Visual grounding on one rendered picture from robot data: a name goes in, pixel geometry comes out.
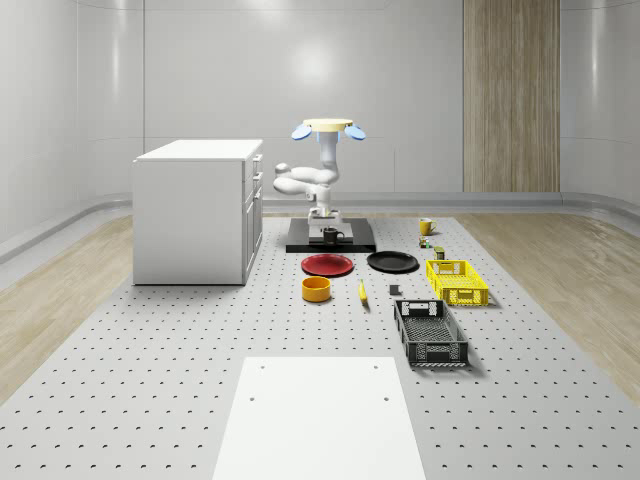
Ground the black stove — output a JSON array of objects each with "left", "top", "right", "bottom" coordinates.
[{"left": 285, "top": 216, "right": 378, "bottom": 254}]

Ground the yellow bowl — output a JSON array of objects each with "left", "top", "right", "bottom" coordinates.
[{"left": 301, "top": 276, "right": 332, "bottom": 304}]

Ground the dark grey basket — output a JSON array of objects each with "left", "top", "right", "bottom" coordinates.
[{"left": 392, "top": 298, "right": 471, "bottom": 370}]

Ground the black plate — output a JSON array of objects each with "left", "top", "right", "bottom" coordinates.
[{"left": 366, "top": 250, "right": 421, "bottom": 275}]

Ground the white board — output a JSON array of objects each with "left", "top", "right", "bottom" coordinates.
[{"left": 212, "top": 356, "right": 428, "bottom": 480}]

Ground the red plate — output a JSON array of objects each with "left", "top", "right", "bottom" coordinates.
[{"left": 300, "top": 253, "right": 356, "bottom": 278}]

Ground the yellow basket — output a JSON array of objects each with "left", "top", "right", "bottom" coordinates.
[{"left": 425, "top": 259, "right": 491, "bottom": 307}]

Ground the white cabinet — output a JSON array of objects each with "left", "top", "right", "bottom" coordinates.
[{"left": 132, "top": 139, "right": 265, "bottom": 287}]

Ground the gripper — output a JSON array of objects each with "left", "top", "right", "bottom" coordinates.
[{"left": 306, "top": 208, "right": 343, "bottom": 231}]

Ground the drone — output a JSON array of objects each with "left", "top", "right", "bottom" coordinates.
[{"left": 291, "top": 117, "right": 366, "bottom": 143}]

